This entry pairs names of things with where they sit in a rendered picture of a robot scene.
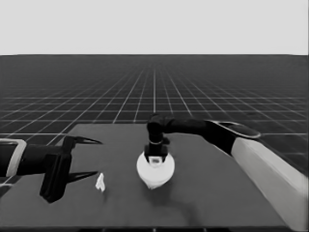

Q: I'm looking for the large thick white disc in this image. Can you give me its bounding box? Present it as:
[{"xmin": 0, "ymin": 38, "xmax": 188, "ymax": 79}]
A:
[{"xmin": 135, "ymin": 150, "xmax": 176, "ymax": 187}]

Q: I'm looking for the small white T-shaped piece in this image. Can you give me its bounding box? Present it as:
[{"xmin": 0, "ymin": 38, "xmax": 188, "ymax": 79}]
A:
[{"xmin": 95, "ymin": 173, "xmax": 106, "ymax": 193}]

